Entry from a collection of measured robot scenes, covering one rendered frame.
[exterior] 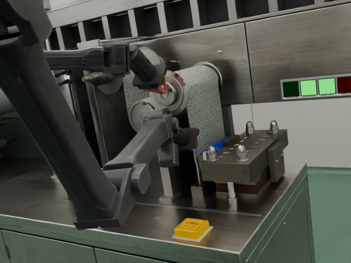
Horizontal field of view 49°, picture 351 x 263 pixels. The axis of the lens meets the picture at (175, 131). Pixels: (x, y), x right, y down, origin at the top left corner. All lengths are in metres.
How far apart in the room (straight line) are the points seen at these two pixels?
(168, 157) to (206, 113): 0.32
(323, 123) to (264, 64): 2.48
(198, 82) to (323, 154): 2.78
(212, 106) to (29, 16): 1.00
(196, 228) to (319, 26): 0.77
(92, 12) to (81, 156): 1.35
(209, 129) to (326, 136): 2.64
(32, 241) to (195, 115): 0.75
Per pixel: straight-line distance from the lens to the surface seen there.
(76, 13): 1.92
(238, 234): 1.03
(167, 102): 1.22
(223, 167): 1.17
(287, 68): 1.42
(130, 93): 1.37
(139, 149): 0.79
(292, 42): 1.40
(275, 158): 1.30
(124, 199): 0.64
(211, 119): 1.35
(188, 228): 1.04
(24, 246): 1.59
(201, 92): 1.30
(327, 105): 3.82
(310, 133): 3.92
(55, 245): 1.44
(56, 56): 0.98
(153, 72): 1.11
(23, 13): 0.43
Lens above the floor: 1.38
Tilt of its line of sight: 12 degrees down
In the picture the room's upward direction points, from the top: 9 degrees counter-clockwise
